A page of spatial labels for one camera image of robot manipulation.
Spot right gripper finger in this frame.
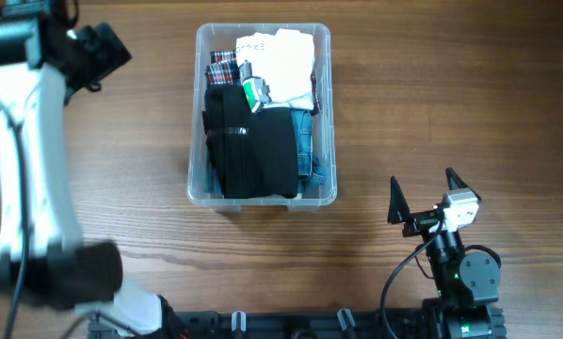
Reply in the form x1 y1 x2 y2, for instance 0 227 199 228
387 176 410 224
445 167 469 190

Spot blue denim jeans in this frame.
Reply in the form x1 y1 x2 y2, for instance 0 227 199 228
204 108 327 197

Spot red navy plaid shirt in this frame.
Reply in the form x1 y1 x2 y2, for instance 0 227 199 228
205 50 320 115

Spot black garment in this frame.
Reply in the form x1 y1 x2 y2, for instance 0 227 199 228
202 85 298 199

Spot white printed shirt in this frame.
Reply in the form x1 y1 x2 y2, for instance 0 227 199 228
235 28 314 113

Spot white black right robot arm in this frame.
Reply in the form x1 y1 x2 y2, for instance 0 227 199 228
379 168 502 338

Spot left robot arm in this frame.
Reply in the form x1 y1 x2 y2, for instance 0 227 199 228
0 14 184 338

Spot clear plastic storage bin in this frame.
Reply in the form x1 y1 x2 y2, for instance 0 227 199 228
186 23 338 212

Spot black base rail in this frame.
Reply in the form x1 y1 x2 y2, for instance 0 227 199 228
176 309 507 339

